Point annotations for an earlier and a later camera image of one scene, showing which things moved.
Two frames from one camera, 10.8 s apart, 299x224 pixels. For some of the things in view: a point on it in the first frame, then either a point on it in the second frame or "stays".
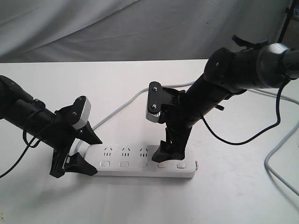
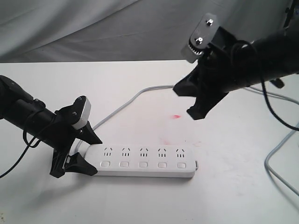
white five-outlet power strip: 135,161 stays
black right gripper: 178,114 -> 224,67
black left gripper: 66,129 stays
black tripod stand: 288,12 stays
